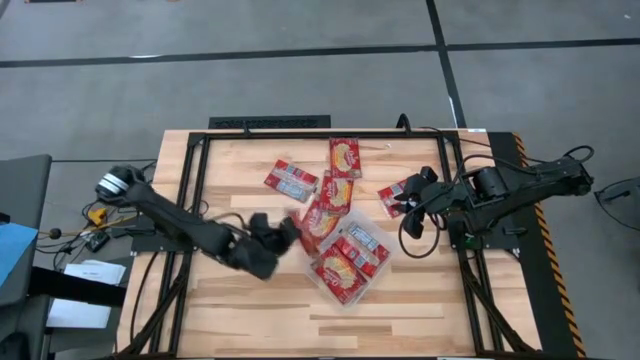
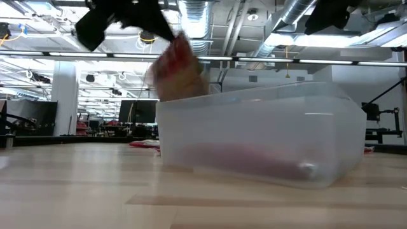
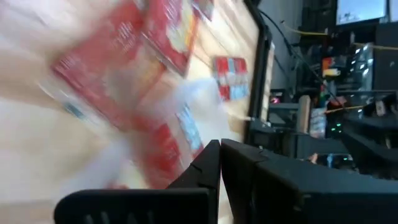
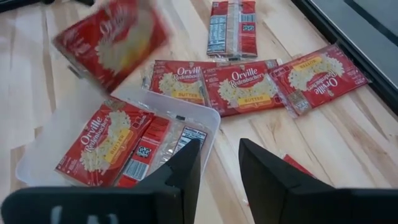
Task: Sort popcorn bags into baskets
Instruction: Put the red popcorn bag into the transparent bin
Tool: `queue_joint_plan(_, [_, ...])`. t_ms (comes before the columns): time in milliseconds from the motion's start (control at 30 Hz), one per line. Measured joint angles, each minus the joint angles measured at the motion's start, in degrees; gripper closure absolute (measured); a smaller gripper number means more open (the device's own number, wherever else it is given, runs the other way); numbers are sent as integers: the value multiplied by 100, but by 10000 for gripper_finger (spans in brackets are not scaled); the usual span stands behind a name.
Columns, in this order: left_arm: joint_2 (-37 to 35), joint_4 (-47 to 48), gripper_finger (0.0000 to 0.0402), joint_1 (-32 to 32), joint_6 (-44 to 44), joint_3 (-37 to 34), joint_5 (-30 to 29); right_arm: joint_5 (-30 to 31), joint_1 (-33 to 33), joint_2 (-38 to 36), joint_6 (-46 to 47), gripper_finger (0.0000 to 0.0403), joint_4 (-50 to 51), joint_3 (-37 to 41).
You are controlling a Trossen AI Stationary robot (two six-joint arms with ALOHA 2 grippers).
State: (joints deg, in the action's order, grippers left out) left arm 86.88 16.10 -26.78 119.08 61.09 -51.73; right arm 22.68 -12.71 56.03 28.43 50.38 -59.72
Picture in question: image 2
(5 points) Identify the silver ribbed ceiling duct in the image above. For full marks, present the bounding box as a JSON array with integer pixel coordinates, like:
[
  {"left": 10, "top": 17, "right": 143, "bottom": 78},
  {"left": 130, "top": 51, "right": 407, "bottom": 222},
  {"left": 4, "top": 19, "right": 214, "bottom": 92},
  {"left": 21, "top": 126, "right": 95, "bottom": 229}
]
[{"left": 176, "top": 0, "right": 213, "bottom": 83}]

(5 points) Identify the clear plastic basket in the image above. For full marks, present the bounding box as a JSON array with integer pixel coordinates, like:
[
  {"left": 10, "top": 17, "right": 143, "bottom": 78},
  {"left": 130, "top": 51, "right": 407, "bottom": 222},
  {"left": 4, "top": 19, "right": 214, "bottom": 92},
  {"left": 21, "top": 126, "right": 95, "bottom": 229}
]
[{"left": 155, "top": 81, "right": 368, "bottom": 189}]

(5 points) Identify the long ceiling light strip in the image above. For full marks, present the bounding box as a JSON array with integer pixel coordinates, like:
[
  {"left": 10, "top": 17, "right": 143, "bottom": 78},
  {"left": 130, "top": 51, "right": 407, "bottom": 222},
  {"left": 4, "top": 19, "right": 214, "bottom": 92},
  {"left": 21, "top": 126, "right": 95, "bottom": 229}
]
[{"left": 0, "top": 49, "right": 407, "bottom": 67}]

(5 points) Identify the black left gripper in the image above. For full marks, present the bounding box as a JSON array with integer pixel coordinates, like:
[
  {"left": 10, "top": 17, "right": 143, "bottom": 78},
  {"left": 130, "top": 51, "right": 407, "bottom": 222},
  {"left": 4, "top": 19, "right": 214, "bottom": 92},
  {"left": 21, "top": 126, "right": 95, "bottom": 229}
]
[{"left": 75, "top": 0, "right": 176, "bottom": 52}]

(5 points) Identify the silver slanted ceiling duct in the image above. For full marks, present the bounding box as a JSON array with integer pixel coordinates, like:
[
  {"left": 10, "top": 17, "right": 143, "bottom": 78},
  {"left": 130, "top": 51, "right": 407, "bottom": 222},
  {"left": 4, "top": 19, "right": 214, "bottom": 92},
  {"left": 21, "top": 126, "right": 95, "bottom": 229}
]
[{"left": 247, "top": 0, "right": 319, "bottom": 69}]

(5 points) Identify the white building column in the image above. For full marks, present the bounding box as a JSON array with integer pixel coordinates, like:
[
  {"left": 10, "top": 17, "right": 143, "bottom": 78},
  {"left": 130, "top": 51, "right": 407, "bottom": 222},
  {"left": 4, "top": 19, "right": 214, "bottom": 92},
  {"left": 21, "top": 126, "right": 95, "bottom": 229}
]
[{"left": 50, "top": 60, "right": 79, "bottom": 137}]

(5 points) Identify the yellow ceiling cable reel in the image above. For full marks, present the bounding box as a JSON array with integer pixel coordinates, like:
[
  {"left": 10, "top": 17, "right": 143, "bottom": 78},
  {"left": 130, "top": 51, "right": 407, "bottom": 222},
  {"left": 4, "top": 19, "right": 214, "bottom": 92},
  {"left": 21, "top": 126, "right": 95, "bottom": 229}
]
[{"left": 139, "top": 30, "right": 158, "bottom": 45}]

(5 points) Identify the black monitor on arm stand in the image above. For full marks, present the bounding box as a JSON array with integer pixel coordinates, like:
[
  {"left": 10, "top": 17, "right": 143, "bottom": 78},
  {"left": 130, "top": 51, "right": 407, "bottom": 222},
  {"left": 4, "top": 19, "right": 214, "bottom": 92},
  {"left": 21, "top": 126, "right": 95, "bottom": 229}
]
[{"left": 361, "top": 102, "right": 403, "bottom": 144}]

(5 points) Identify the black partition panel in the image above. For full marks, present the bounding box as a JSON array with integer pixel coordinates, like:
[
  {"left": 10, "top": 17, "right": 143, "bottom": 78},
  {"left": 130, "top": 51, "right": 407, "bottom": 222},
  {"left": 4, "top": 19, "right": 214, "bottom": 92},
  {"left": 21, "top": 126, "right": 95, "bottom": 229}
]
[{"left": 6, "top": 100, "right": 59, "bottom": 137}]

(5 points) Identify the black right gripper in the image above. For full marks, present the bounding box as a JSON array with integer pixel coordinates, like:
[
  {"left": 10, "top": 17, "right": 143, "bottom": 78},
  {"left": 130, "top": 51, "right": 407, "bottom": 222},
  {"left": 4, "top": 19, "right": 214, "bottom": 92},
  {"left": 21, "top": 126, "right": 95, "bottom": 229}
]
[{"left": 304, "top": 0, "right": 363, "bottom": 35}]

